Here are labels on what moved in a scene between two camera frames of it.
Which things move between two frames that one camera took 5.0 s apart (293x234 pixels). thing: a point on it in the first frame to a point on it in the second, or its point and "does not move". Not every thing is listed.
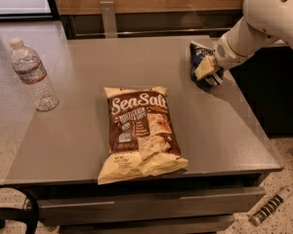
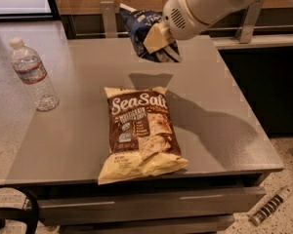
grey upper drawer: (149, 206) does not move
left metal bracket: (108, 17) does not move
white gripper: (223, 56) to (189, 14)
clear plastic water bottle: (33, 74) does not move
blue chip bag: (197, 54) to (138, 22)
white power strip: (262, 214) does not move
